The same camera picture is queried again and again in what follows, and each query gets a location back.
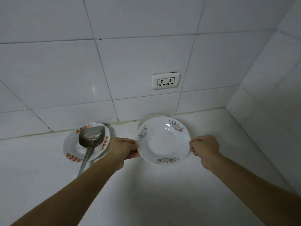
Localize person's right hand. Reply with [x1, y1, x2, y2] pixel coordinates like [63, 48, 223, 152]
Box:
[188, 135, 221, 170]

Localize person's left hand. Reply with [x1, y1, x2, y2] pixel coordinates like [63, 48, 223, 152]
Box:
[106, 137, 141, 171]

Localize white countertop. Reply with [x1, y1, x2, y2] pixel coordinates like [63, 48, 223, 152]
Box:
[0, 108, 301, 226]

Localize metal spatula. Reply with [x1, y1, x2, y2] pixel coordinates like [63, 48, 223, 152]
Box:
[77, 125, 106, 177]

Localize white floral plate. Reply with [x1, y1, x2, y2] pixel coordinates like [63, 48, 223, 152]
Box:
[139, 113, 170, 123]
[136, 116, 191, 165]

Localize white wall socket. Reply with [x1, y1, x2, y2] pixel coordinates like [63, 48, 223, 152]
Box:
[151, 72, 181, 90]

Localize person's right forearm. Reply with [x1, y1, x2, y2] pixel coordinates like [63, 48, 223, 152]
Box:
[208, 152, 301, 226]

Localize person's left forearm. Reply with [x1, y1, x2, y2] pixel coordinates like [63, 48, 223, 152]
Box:
[10, 155, 118, 226]

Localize white dish with red pattern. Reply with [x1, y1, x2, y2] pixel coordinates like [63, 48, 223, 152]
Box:
[63, 122, 111, 162]

